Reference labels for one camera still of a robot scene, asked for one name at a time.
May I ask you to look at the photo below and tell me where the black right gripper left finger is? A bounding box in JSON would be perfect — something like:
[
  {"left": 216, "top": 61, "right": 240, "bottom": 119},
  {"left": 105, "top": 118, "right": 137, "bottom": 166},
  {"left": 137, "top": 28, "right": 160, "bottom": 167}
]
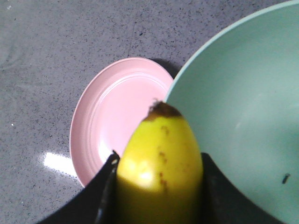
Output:
[{"left": 39, "top": 151, "right": 120, "bottom": 224}]

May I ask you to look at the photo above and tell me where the green bowl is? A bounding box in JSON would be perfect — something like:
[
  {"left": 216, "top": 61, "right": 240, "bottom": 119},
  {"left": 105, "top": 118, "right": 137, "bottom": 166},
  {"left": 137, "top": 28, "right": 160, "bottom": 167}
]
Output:
[{"left": 166, "top": 0, "right": 299, "bottom": 224}]

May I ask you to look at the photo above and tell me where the pink plate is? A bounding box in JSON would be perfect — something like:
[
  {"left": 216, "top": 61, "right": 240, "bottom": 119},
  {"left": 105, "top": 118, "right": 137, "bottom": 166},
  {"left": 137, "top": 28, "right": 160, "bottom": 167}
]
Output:
[{"left": 70, "top": 57, "right": 173, "bottom": 186}]

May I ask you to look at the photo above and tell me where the yellow banana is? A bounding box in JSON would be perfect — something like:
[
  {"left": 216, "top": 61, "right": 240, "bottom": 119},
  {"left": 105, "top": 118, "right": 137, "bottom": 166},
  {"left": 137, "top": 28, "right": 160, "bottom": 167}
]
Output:
[{"left": 116, "top": 101, "right": 203, "bottom": 224}]

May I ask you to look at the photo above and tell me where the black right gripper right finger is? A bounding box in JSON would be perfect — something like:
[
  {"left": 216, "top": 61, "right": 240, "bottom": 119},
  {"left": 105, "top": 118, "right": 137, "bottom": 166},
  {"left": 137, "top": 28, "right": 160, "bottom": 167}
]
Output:
[{"left": 200, "top": 153, "right": 281, "bottom": 224}]

